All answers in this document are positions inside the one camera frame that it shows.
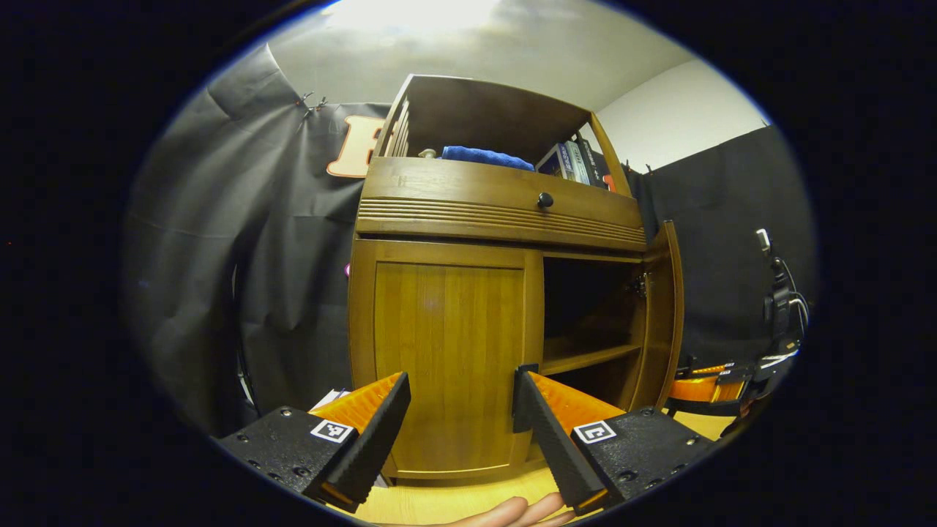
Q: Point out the wooden double-door shoe cabinet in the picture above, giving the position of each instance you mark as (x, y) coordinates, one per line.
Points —
(483, 110)

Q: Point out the wooden shoe cabinet door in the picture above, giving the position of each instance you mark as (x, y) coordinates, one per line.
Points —
(446, 329)
(662, 315)

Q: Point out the white flat object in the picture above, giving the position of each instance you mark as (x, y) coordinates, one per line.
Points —
(327, 400)

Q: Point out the black drawer knob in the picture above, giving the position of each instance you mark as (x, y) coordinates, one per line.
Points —
(544, 199)

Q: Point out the blue folded towel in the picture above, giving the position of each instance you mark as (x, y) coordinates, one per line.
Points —
(483, 157)

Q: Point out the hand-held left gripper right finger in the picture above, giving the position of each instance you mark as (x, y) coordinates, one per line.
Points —
(556, 446)

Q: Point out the wooden cabinet drawer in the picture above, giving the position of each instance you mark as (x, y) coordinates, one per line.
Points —
(454, 194)

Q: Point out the black backdrop cloth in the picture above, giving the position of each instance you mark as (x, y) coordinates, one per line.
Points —
(241, 241)

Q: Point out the light grey book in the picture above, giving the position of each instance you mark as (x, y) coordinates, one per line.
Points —
(577, 162)

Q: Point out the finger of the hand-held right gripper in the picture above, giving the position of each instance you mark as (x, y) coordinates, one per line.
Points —
(703, 395)
(714, 371)

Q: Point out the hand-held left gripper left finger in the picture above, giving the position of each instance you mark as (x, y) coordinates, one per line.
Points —
(377, 439)

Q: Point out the blue-grey book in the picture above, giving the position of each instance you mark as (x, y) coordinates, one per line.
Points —
(553, 161)

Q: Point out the wooden inner cabinet shelf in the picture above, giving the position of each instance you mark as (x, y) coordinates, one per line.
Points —
(585, 356)

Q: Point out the black book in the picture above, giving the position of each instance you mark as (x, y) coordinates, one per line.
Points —
(596, 167)

